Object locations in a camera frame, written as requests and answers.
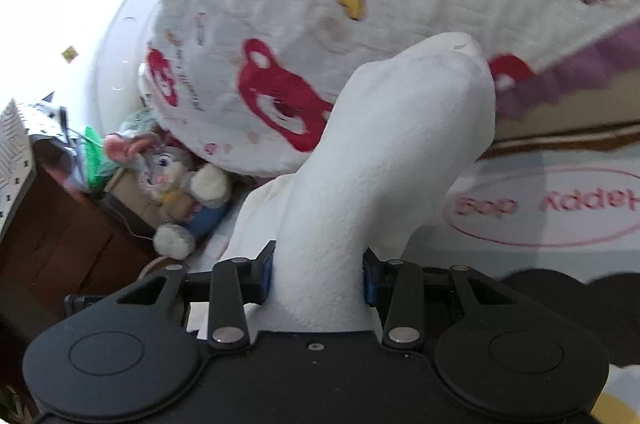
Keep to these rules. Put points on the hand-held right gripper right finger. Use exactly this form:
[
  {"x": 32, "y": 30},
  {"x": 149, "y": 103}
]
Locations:
[{"x": 369, "y": 279}]

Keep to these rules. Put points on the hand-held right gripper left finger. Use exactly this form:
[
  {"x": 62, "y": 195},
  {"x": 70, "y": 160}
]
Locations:
[{"x": 267, "y": 274}]

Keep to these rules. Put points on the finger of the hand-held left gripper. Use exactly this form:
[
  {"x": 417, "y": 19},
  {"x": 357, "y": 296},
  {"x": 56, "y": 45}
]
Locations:
[{"x": 77, "y": 304}]

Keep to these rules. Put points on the cream cloth garment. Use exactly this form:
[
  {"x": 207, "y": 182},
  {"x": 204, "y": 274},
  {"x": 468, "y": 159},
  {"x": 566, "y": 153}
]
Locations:
[{"x": 255, "y": 219}]

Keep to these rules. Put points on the white fleece garment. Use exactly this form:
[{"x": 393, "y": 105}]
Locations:
[{"x": 390, "y": 154}]

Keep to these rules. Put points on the brown wooden nightstand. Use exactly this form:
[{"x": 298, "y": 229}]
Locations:
[{"x": 60, "y": 244}]

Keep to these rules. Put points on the grey rabbit plush toy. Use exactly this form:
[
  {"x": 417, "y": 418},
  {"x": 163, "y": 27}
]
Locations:
[{"x": 165, "y": 164}]

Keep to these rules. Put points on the green plastic bag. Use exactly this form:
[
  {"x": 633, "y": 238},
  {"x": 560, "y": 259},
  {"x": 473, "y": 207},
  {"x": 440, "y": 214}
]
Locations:
[{"x": 97, "y": 154}]

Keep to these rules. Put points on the white perforated panel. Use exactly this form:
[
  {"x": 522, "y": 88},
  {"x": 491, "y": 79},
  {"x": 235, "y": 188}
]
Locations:
[{"x": 15, "y": 164}]

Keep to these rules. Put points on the white sheet pink oval print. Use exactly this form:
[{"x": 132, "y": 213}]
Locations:
[{"x": 550, "y": 234}]

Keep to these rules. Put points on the grey patterned bag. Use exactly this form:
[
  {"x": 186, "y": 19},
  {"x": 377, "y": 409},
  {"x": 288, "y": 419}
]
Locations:
[{"x": 50, "y": 119}]

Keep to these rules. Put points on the white round tub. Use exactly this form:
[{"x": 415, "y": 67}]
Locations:
[{"x": 125, "y": 54}]

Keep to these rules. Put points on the beige headboard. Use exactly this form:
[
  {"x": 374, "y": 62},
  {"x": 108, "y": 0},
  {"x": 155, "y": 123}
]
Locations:
[{"x": 575, "y": 124}]

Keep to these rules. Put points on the bear print quilt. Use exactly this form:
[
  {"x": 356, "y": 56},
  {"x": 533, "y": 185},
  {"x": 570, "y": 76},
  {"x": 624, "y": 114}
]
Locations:
[{"x": 300, "y": 4}]

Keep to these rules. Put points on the yellow wall sticker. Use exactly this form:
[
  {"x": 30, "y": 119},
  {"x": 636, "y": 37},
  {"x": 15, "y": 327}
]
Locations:
[{"x": 70, "y": 53}]

